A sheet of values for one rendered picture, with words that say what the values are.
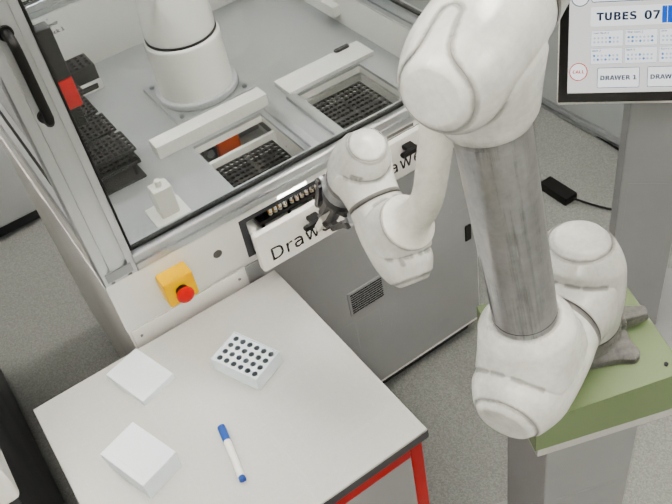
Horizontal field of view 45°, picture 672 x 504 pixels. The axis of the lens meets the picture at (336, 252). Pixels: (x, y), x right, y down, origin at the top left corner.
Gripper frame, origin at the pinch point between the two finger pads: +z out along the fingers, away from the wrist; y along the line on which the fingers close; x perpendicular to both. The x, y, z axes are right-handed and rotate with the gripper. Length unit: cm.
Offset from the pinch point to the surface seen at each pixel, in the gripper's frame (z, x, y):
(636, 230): 30, -87, -41
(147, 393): 11, 50, -11
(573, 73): -11, -68, -1
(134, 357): 17, 49, -2
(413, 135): 7.3, -33.9, 9.0
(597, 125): 107, -158, -1
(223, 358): 6.6, 33.5, -13.8
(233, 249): 12.9, 17.7, 7.2
